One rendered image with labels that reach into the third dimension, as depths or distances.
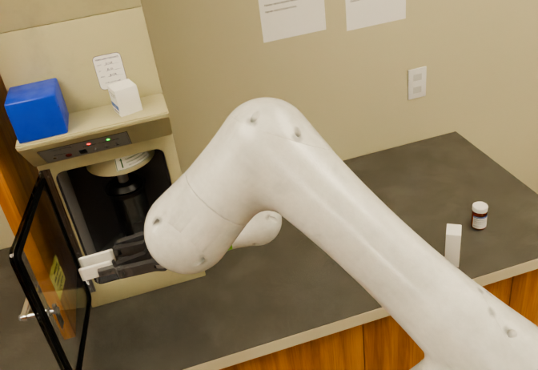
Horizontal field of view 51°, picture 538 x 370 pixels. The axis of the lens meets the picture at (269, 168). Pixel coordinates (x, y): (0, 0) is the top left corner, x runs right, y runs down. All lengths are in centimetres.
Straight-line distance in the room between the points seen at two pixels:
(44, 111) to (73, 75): 13
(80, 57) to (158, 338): 71
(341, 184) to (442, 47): 144
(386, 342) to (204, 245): 98
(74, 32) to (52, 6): 7
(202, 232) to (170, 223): 4
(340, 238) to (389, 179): 126
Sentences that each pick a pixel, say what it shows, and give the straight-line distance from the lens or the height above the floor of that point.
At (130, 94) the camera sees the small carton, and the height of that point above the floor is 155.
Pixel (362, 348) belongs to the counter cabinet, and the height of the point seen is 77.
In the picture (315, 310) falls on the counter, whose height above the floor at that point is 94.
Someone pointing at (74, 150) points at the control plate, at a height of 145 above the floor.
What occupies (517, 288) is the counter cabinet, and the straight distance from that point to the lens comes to 177.
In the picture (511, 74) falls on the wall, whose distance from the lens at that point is 232.
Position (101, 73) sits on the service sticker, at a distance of 132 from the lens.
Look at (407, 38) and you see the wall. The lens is 201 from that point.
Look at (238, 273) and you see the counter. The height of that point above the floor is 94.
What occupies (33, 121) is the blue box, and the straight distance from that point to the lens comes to 125.
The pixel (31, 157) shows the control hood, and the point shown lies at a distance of 132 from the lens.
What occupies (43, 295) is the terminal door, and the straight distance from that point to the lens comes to 128.
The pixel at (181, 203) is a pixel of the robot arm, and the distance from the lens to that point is 74.
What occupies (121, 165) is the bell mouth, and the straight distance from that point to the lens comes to 144.
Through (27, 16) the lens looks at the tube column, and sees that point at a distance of 129.
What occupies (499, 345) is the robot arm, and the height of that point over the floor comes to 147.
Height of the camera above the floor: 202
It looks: 32 degrees down
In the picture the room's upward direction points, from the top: 8 degrees counter-clockwise
